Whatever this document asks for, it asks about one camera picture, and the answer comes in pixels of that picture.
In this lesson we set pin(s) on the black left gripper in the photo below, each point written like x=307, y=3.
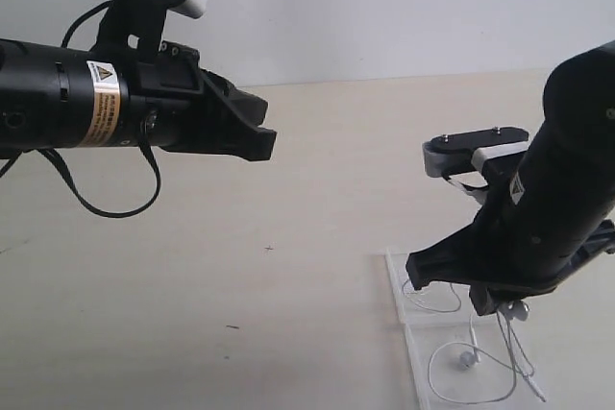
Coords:
x=169, y=101

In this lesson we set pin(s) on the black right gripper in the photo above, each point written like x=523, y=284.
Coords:
x=528, y=238

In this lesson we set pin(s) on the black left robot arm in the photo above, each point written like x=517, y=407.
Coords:
x=53, y=97

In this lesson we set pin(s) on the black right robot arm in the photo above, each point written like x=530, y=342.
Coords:
x=576, y=137

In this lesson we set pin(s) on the clear plastic storage case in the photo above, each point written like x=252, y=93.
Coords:
x=432, y=333

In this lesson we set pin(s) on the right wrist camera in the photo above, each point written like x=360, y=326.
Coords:
x=493, y=153

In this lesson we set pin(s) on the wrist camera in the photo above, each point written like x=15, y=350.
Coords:
x=143, y=19
x=493, y=153

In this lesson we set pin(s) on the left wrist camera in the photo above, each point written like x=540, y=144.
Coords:
x=143, y=19

